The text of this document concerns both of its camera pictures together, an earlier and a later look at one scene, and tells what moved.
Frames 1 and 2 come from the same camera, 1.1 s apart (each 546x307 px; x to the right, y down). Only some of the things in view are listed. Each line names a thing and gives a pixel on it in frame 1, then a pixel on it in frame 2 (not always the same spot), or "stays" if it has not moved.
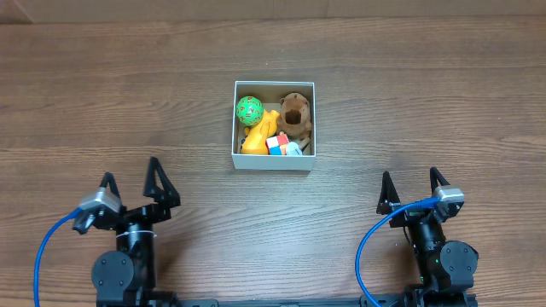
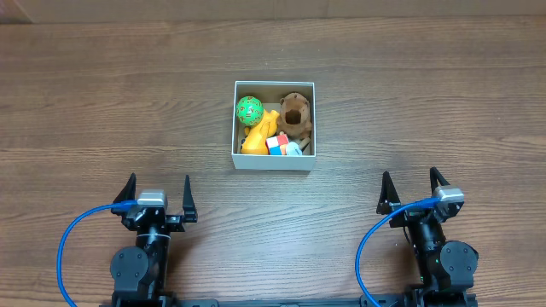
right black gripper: (415, 214) stays
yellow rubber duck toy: (258, 134) stays
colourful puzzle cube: (277, 145) stays
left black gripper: (139, 211) to (154, 217)
